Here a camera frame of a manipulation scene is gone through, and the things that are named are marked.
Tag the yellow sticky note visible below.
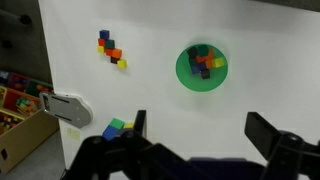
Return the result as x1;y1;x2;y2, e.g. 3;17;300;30
66;128;81;141

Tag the small yellow-green cube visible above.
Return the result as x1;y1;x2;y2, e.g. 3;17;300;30
213;57;226;69

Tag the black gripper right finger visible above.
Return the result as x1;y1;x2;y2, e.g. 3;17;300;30
244;111;320;180

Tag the large blue block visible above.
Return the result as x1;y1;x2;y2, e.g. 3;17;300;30
101;124;125;142

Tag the small black cube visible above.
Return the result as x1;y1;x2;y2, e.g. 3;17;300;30
186;46;199;59

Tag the red storage bin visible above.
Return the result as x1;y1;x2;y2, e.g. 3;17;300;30
2;86;42;118

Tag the grey metal mounting plate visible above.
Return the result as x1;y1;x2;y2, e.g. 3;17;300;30
39;91;94;130

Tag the small dark maroon cube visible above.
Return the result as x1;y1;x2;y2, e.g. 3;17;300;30
200;69;212;80

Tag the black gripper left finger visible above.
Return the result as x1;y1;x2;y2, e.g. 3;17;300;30
63;109;188;180

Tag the small orange cube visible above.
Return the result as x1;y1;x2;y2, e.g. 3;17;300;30
195;55;208;64
111;48;123;59

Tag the large yellow block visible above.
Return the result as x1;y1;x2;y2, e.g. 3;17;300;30
123;121;136;130

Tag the small blue cube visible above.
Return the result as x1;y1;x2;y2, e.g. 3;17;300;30
98;29;111;40
190;64;201;75

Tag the green plastic bowl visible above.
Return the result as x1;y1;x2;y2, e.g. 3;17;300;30
175;43;229;93

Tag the wooden toy box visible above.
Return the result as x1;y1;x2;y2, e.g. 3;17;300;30
0;109;61;175

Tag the large green block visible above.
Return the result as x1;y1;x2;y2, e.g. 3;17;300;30
109;117;126;130

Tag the small dark green cube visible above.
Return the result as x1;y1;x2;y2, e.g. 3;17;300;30
105;39;116;50

